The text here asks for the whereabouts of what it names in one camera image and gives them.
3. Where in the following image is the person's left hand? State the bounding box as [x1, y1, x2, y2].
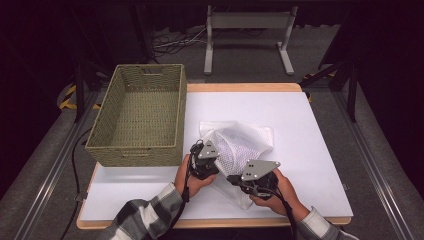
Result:
[173, 154, 218, 200]

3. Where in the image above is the grey metal stand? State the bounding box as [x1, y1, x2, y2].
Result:
[203, 4, 299, 76]

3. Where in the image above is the person's right hand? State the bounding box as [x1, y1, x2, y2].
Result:
[249, 168, 309, 223]

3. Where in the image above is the hand-held gripper cable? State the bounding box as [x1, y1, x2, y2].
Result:
[254, 186, 299, 240]
[163, 141, 201, 240]

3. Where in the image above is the white table mat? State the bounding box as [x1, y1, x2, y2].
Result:
[79, 91, 354, 223]

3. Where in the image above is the black metal stand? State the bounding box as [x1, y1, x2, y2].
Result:
[299, 59, 359, 123]
[74, 59, 113, 123]

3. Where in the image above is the green woven basket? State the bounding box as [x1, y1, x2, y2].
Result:
[84, 63, 188, 168]

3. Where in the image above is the yellow black striped tape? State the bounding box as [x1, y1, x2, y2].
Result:
[59, 84, 101, 110]

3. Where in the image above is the left hand-held gripper cable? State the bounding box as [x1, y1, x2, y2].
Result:
[163, 141, 201, 240]

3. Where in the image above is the black floor cable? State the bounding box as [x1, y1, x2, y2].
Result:
[64, 128, 93, 231]

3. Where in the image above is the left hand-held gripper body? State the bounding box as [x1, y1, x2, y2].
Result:
[189, 139, 220, 181]

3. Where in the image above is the aluminium floor rail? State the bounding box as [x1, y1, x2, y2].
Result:
[333, 89, 416, 240]
[13, 89, 101, 240]

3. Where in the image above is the white mesh laundry bag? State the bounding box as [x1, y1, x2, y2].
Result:
[199, 120, 275, 211]

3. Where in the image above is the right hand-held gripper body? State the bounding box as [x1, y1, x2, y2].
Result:
[239, 159, 282, 201]

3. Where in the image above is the right hand-held gripper cable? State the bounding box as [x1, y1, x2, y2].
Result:
[254, 186, 299, 240]

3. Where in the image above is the bundle of floor cables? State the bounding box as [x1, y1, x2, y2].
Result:
[151, 26, 209, 59]

